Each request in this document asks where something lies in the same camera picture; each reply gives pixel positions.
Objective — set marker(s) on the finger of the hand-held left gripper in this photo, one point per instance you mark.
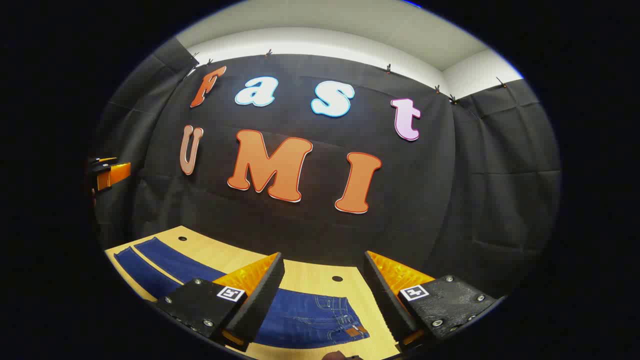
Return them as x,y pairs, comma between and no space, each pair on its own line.
102,160
117,176

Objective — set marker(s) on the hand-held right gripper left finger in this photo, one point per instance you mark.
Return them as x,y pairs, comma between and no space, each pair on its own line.
257,305

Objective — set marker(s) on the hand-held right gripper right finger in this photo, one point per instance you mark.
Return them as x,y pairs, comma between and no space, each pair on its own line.
387,300

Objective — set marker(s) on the blue jeans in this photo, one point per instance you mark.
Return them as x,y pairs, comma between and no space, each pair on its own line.
305,320

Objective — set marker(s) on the row of black backdrop clips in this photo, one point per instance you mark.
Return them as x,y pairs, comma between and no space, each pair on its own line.
388,68

